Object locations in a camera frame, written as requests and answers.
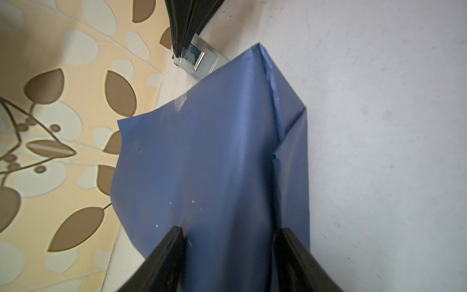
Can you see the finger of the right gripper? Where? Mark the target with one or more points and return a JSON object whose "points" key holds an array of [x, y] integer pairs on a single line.
{"points": [[200, 13], [179, 12]]}

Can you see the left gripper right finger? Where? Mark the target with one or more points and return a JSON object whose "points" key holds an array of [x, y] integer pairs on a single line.
{"points": [[297, 269]]}

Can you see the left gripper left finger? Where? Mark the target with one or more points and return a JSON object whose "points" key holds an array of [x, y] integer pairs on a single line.
{"points": [[162, 269]]}

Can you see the white tape dispenser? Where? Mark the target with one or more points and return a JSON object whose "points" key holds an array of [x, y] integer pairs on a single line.
{"points": [[199, 59]]}

